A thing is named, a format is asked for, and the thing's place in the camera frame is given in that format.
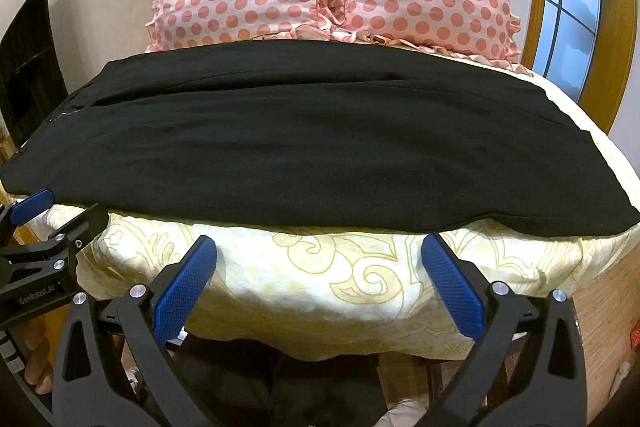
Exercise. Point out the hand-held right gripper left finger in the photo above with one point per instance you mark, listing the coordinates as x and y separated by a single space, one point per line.
185 282

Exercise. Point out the woven bamboo mat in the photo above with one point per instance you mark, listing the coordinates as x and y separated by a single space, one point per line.
605 332

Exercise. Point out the glass window pane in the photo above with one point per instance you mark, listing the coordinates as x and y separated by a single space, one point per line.
570 32

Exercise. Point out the yellow patterned bedsheet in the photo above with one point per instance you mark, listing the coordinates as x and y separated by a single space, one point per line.
300 287

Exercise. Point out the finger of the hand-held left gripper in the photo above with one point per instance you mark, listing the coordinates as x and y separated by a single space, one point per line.
75 227
30 207

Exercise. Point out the black pants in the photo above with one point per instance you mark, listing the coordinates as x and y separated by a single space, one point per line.
320 147

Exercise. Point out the person's left hand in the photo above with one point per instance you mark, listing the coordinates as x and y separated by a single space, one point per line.
40 357

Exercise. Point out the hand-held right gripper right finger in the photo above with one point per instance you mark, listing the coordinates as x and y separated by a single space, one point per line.
452 287

